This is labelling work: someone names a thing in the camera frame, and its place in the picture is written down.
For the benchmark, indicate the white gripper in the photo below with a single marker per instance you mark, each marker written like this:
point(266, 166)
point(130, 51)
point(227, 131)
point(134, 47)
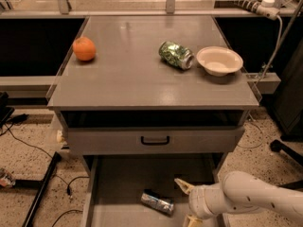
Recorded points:
point(196, 199)

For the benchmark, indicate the silver redbull can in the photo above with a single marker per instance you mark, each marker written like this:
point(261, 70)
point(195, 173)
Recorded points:
point(157, 202)

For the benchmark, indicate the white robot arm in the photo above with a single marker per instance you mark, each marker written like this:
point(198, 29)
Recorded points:
point(240, 193)

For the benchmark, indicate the grey top drawer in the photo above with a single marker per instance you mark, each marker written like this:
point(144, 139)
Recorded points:
point(127, 141)

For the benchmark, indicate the grey open middle drawer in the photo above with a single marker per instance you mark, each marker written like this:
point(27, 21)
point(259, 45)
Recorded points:
point(117, 183)

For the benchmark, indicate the green soda can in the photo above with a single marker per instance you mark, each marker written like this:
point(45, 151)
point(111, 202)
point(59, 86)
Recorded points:
point(176, 55)

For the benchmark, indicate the black chair base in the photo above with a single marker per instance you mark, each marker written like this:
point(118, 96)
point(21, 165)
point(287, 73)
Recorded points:
point(277, 146)

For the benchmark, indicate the white paper bowl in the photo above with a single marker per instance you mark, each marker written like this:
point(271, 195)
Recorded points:
point(219, 61)

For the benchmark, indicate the black floor stand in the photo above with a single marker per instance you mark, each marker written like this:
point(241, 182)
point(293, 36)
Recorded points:
point(40, 187)

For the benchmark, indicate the crumpled wrapper on floor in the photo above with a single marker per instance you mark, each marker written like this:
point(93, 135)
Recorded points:
point(6, 179)

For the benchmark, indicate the orange fruit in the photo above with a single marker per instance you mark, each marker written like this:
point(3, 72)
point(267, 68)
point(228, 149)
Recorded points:
point(84, 49)

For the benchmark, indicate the white power strip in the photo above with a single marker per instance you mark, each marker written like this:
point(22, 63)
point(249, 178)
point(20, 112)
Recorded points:
point(264, 7)

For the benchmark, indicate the black drawer handle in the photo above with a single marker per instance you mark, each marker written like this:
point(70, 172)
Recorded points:
point(154, 141)

